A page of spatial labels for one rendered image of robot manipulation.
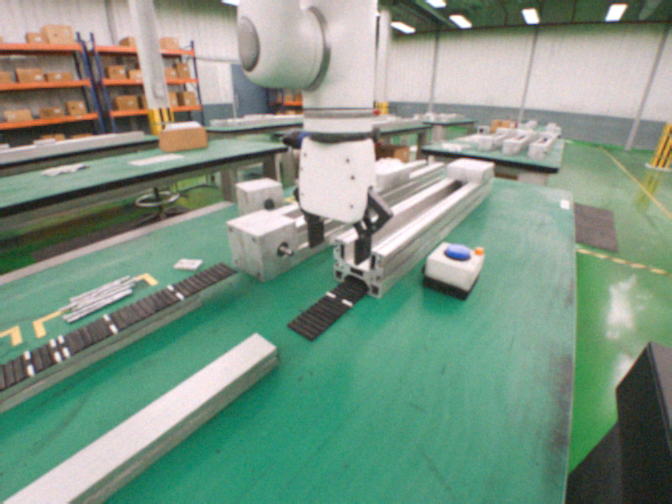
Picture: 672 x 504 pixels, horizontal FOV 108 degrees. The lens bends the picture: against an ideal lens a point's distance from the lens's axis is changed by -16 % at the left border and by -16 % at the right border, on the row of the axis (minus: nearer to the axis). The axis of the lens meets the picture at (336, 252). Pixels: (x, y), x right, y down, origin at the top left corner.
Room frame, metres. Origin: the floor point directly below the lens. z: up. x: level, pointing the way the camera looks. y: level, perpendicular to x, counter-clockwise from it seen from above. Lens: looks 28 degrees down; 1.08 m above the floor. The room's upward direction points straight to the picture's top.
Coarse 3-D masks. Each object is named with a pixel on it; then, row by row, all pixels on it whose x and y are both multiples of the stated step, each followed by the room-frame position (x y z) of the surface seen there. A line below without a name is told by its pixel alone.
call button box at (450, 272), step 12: (444, 252) 0.44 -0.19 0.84; (432, 264) 0.42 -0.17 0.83; (444, 264) 0.41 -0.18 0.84; (456, 264) 0.41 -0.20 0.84; (468, 264) 0.41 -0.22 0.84; (480, 264) 0.42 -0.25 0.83; (432, 276) 0.42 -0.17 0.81; (444, 276) 0.41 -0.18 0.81; (456, 276) 0.40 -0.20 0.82; (468, 276) 0.39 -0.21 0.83; (432, 288) 0.42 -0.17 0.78; (444, 288) 0.41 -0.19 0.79; (456, 288) 0.40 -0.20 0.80; (468, 288) 0.38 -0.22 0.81
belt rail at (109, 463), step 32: (256, 352) 0.25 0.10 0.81; (192, 384) 0.20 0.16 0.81; (224, 384) 0.20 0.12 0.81; (160, 416) 0.16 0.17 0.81; (192, 416) 0.16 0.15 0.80; (96, 448) 0.12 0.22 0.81; (128, 448) 0.12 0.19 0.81; (160, 448) 0.13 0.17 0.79; (64, 480) 0.09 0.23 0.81; (96, 480) 0.09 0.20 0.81; (128, 480) 0.11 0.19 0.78
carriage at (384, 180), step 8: (376, 168) 0.83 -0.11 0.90; (384, 168) 0.83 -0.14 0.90; (392, 168) 0.84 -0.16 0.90; (400, 168) 0.84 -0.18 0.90; (408, 168) 0.87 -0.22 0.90; (376, 176) 0.78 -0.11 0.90; (384, 176) 0.76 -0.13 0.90; (392, 176) 0.79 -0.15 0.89; (400, 176) 0.83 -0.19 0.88; (408, 176) 0.87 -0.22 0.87; (376, 184) 0.78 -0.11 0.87; (384, 184) 0.76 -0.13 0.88; (392, 184) 0.80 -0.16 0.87
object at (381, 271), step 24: (432, 192) 0.74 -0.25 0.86; (456, 192) 0.74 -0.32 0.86; (480, 192) 0.88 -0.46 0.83; (408, 216) 0.63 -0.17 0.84; (432, 216) 0.56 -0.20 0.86; (456, 216) 0.70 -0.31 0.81; (336, 240) 0.46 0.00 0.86; (384, 240) 0.50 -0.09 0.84; (408, 240) 0.46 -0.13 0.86; (432, 240) 0.56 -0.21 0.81; (336, 264) 0.46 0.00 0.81; (384, 264) 0.40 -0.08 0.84; (408, 264) 0.47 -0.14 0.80; (384, 288) 0.40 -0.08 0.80
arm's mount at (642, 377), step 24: (648, 360) 0.18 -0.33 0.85; (624, 384) 0.19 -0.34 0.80; (648, 384) 0.16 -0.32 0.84; (624, 408) 0.16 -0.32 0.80; (648, 408) 0.13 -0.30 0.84; (624, 432) 0.14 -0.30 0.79; (648, 432) 0.12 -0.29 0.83; (624, 456) 0.12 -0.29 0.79; (648, 456) 0.10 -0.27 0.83; (624, 480) 0.10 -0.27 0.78; (648, 480) 0.08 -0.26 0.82
